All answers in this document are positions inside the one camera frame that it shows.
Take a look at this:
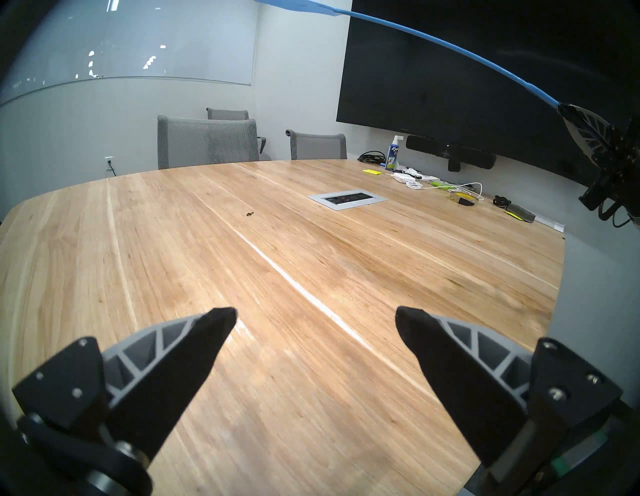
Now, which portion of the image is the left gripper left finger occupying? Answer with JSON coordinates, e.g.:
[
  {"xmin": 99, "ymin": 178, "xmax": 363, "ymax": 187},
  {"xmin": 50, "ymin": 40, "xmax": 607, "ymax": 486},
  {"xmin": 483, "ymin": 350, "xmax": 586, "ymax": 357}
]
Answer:
[{"xmin": 11, "ymin": 307, "xmax": 238, "ymax": 496}]

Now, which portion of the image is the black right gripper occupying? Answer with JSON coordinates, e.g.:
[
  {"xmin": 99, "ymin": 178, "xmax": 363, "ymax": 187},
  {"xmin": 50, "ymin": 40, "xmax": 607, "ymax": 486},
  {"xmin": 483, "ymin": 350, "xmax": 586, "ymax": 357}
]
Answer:
[{"xmin": 557, "ymin": 103, "xmax": 640, "ymax": 222}]

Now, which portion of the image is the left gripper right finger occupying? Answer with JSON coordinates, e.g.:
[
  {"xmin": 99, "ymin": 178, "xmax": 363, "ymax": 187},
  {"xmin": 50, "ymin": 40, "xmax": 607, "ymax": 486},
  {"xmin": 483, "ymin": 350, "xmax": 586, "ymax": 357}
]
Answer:
[{"xmin": 395, "ymin": 306, "xmax": 624, "ymax": 496}]

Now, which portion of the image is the blue plastic fly swatter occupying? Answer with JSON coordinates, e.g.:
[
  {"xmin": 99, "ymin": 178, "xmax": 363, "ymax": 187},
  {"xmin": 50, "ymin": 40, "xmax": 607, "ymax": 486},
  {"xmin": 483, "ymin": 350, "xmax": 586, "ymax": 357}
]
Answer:
[{"xmin": 254, "ymin": 0, "xmax": 562, "ymax": 110}]

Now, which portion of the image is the black video sound bar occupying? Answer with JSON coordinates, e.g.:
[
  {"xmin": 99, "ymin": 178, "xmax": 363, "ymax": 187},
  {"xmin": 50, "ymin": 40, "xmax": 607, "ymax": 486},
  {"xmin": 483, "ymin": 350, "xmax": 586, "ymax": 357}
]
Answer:
[{"xmin": 405, "ymin": 135, "xmax": 497, "ymax": 173}]

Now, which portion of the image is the white crumpled cloth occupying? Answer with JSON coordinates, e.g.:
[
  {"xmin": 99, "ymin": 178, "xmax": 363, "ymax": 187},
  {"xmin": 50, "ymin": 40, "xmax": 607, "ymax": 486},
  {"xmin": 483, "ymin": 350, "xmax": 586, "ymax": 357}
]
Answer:
[{"xmin": 398, "ymin": 167, "xmax": 441, "ymax": 184}]

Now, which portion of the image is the whiteboard cleaner spray bottle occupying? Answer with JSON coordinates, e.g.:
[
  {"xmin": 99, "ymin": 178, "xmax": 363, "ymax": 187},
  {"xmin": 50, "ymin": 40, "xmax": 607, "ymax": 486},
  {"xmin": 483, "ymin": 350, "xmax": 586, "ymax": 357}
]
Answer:
[{"xmin": 385, "ymin": 136, "xmax": 404, "ymax": 172}]

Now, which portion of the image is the silver table power outlet box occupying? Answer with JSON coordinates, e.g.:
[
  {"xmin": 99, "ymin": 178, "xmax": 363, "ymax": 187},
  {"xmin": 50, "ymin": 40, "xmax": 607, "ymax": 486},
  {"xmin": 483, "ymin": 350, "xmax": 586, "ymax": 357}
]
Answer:
[{"xmin": 307, "ymin": 189, "xmax": 388, "ymax": 211}]

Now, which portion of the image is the wide gray mesh office chair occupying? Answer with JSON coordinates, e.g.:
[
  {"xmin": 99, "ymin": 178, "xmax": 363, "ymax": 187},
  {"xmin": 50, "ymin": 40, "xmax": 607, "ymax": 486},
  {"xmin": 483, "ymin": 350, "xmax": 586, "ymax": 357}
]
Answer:
[{"xmin": 157, "ymin": 115, "xmax": 260, "ymax": 171}]

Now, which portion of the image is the low gray mesh office chair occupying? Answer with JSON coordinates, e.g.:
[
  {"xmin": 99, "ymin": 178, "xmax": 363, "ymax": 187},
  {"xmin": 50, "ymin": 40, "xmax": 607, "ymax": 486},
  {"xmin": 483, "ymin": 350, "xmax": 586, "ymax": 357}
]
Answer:
[{"xmin": 285, "ymin": 129, "xmax": 348, "ymax": 161}]

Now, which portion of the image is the gray swivel chair with armrests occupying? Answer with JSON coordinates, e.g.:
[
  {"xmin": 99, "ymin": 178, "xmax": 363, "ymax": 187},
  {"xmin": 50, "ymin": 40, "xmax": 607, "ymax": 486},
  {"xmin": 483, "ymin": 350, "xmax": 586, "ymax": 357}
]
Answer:
[{"xmin": 206, "ymin": 108, "xmax": 267, "ymax": 161}]

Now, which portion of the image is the large black wall television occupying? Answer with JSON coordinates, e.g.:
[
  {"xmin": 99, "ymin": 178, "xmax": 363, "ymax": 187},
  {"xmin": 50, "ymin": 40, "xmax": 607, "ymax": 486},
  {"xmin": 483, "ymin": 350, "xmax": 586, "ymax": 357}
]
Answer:
[{"xmin": 336, "ymin": 0, "xmax": 640, "ymax": 187}]

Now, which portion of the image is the white charging cable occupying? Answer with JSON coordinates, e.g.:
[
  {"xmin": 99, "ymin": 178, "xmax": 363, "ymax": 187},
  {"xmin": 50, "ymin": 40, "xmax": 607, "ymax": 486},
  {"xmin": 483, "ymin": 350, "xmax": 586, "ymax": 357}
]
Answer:
[{"xmin": 405, "ymin": 180, "xmax": 485, "ymax": 202}]

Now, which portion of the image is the large glass wall whiteboard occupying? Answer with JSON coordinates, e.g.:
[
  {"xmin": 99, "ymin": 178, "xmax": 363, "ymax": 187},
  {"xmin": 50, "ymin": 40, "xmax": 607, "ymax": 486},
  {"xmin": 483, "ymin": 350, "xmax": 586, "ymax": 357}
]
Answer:
[{"xmin": 0, "ymin": 0, "xmax": 261, "ymax": 107}]

